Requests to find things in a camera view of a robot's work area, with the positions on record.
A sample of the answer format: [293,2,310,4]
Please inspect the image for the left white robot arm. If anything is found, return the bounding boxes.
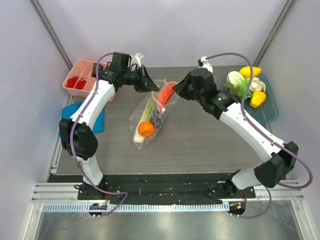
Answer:
[59,52,159,200]

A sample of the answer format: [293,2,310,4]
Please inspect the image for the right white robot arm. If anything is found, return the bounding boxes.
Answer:
[173,67,299,198]

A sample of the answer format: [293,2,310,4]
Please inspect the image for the purple cable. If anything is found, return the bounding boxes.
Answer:
[69,51,129,218]
[206,51,314,221]

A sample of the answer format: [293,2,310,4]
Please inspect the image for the green celery stalk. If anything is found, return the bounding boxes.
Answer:
[133,97,154,144]

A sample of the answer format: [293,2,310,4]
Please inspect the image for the white cabbage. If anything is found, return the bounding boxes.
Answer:
[226,71,246,86]

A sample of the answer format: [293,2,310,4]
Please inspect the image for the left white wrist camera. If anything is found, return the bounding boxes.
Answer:
[130,52,144,70]

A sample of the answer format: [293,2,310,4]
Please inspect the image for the pink divided tray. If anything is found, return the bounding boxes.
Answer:
[62,59,96,98]

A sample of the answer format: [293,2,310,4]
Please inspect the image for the slotted cable duct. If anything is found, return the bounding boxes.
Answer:
[42,202,230,213]

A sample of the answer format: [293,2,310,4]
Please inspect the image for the yellow mango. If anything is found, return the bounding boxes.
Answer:
[239,66,262,78]

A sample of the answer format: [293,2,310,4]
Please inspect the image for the clear zip top bag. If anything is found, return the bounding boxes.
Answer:
[128,79,180,150]

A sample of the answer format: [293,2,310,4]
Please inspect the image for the orange tangerine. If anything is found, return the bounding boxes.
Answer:
[138,121,156,137]

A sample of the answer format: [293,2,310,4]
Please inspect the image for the dark grape bunch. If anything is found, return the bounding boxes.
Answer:
[150,110,164,132]

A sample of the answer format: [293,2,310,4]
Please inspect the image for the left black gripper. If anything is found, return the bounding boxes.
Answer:
[122,65,160,93]

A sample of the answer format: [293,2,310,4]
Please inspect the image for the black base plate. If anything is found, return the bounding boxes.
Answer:
[48,173,256,206]

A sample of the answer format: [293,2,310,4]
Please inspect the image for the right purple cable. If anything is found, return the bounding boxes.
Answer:
[206,51,314,221]

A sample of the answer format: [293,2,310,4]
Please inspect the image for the white cauliflower piece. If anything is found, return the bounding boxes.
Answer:
[250,77,267,93]

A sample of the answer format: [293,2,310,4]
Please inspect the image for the teal food tray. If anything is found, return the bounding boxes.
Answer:
[223,71,280,125]

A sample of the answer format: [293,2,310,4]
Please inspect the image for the green lettuce leaf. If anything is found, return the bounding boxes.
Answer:
[222,78,253,100]

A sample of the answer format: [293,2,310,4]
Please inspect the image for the dark rolls in tray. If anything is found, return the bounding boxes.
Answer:
[91,62,105,78]

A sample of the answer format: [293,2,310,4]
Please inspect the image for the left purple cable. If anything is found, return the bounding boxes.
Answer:
[69,51,129,218]

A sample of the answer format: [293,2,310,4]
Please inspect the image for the blue cloth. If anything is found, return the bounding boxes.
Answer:
[57,101,105,138]

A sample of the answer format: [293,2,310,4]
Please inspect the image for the watermelon slice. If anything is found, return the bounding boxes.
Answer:
[157,81,178,112]

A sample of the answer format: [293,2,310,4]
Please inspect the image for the red items in tray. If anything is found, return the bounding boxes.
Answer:
[66,76,87,90]

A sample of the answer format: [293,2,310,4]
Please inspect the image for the yellow bell pepper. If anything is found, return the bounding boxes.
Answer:
[249,91,267,108]

